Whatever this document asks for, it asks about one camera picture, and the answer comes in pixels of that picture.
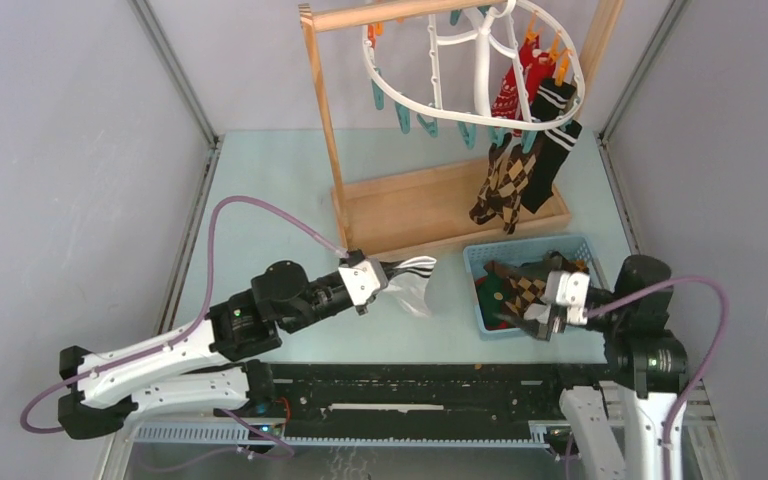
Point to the brown argyle sock right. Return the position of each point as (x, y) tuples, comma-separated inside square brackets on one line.
[(516, 174)]

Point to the brown argyle sock left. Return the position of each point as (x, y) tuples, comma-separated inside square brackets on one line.
[(488, 202)]

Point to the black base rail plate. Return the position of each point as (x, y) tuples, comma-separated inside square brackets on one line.
[(450, 403)]

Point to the white sock with black stripes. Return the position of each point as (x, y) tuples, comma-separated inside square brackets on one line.
[(408, 281)]

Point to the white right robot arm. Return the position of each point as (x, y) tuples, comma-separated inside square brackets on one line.
[(645, 361)]

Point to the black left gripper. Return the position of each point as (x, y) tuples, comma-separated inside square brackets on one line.
[(390, 269)]

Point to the light blue plastic basket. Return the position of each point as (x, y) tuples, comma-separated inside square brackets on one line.
[(519, 251)]

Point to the red patterned sock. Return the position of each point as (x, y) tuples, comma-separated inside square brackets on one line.
[(518, 89)]

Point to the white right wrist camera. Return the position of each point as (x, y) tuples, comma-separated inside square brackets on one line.
[(566, 294)]

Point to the wooden hanger stand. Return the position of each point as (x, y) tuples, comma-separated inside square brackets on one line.
[(423, 209)]

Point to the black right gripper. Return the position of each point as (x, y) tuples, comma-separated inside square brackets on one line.
[(538, 328)]

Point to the white oval clip hanger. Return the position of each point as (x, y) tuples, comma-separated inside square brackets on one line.
[(493, 34)]

